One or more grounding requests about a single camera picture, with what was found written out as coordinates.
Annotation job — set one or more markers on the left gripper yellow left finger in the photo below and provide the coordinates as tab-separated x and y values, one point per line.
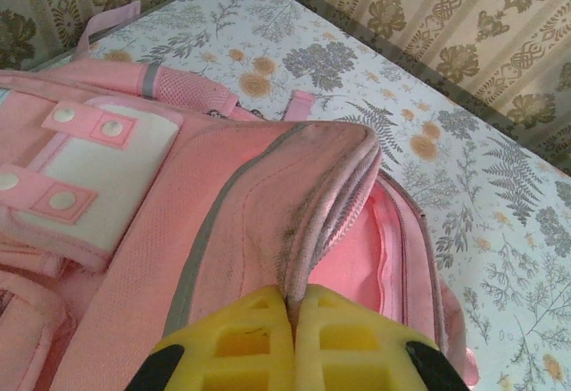
232	355

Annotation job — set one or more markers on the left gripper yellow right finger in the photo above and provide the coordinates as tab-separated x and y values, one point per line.
357	355

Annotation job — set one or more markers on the pink backpack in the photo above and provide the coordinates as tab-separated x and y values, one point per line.
201	163

